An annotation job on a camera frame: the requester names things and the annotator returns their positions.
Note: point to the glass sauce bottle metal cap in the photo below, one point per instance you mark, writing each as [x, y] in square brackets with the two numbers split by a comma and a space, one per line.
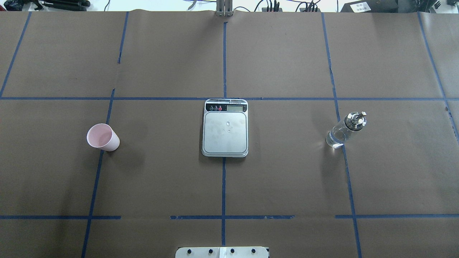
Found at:
[343, 130]

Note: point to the black power box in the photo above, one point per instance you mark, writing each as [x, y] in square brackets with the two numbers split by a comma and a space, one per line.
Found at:
[370, 6]

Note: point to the aluminium frame post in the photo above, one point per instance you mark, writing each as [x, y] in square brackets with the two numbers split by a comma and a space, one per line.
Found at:
[224, 8]

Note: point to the silver digital kitchen scale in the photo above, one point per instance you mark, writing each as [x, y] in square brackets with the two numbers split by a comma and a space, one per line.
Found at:
[225, 128]

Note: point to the pink plastic cup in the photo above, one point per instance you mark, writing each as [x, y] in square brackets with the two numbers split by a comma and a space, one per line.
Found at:
[103, 137]

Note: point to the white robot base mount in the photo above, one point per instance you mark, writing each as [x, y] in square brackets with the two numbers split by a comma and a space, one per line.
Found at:
[223, 252]

